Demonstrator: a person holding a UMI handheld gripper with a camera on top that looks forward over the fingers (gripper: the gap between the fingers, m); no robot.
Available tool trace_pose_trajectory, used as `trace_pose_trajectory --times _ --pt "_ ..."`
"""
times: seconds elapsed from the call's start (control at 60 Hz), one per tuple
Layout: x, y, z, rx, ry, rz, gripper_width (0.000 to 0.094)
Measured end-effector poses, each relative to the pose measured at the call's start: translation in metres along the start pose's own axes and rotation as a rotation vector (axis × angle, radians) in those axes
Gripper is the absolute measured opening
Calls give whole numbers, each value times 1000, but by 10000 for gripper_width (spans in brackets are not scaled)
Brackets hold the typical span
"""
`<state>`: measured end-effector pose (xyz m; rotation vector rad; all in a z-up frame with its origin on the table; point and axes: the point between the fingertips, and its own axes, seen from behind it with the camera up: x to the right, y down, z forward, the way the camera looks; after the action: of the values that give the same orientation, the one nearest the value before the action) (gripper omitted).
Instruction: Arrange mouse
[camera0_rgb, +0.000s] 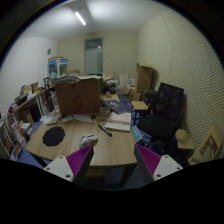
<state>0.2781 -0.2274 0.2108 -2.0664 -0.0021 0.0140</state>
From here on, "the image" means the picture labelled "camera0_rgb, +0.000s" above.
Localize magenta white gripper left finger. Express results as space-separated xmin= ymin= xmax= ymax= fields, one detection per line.
xmin=44 ymin=145 xmax=94 ymax=184

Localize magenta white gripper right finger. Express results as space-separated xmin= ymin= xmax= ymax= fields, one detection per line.
xmin=134 ymin=144 xmax=182 ymax=182

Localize white grey computer mouse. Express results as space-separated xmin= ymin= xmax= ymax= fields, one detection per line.
xmin=79 ymin=134 xmax=98 ymax=148

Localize round black mouse pad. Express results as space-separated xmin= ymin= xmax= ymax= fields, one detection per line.
xmin=42 ymin=127 xmax=65 ymax=147

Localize wooden desk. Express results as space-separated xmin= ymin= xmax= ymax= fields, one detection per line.
xmin=26 ymin=113 xmax=136 ymax=167

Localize teal notebook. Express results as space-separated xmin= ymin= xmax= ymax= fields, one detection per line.
xmin=131 ymin=126 xmax=143 ymax=142

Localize black office chair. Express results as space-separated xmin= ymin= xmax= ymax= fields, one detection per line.
xmin=137 ymin=82 xmax=185 ymax=154

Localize black pen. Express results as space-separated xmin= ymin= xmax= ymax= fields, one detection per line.
xmin=98 ymin=125 xmax=112 ymax=137

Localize light wooden chair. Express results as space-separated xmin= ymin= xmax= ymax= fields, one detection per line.
xmin=188 ymin=125 xmax=224 ymax=165

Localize open white book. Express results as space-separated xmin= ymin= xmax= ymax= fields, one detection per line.
xmin=105 ymin=112 xmax=131 ymax=132

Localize small wooden stool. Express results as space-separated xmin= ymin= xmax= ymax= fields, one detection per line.
xmin=131 ymin=101 xmax=148 ymax=120

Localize large brown cardboard box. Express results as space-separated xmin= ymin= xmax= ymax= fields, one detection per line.
xmin=55 ymin=79 xmax=101 ymax=115

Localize tall cardboard box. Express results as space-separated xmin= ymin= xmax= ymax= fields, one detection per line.
xmin=136 ymin=63 xmax=153 ymax=93

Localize white blue fridge cabinet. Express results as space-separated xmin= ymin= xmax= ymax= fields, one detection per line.
xmin=48 ymin=58 xmax=68 ymax=79

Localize white door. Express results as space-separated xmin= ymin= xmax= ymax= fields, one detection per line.
xmin=84 ymin=38 xmax=103 ymax=75

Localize ceiling tube light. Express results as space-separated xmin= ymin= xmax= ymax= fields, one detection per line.
xmin=75 ymin=11 xmax=86 ymax=26

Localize wooden wall shelf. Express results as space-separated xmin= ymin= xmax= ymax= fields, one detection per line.
xmin=6 ymin=82 xmax=54 ymax=134

